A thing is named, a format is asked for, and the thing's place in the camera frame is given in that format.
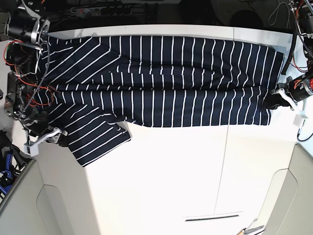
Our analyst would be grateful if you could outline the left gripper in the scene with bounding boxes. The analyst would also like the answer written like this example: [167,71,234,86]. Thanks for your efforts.
[263,75,313,112]

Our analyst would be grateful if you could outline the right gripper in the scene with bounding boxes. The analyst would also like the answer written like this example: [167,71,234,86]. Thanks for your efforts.
[23,110,69,147]

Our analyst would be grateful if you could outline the navy white striped T-shirt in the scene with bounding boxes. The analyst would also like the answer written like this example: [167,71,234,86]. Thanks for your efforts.
[32,35,284,166]

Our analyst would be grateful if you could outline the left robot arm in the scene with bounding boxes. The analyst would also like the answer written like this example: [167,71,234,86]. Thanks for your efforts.
[264,0,313,111]

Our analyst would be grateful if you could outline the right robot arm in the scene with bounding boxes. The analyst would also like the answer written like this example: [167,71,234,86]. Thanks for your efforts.
[0,0,67,147]

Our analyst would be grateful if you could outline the left beige partition panel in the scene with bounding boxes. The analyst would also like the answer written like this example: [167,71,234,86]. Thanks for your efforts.
[0,159,81,235]

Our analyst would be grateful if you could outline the beige partition panel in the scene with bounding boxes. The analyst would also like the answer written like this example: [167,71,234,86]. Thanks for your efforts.
[256,144,313,235]
[0,159,81,235]

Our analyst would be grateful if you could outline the blue clamps in bin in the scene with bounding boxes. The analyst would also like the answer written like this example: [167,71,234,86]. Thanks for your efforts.
[0,129,34,196]

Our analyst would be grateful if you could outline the right beige partition panel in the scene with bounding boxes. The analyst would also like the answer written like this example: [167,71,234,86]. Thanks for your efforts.
[256,144,313,235]

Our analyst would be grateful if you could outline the white table grommet slot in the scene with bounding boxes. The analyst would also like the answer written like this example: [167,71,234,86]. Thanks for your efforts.
[182,211,244,222]

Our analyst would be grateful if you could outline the tools at bottom edge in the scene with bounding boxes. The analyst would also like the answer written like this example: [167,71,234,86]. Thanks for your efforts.
[237,218,265,235]

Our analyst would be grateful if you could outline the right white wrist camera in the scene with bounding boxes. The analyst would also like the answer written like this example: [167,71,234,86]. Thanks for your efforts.
[24,143,39,157]

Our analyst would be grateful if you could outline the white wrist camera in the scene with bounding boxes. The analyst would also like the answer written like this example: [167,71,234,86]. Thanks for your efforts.
[293,114,308,128]
[24,143,39,157]

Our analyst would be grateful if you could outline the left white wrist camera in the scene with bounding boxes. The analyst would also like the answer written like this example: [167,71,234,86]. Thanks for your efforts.
[293,114,308,128]

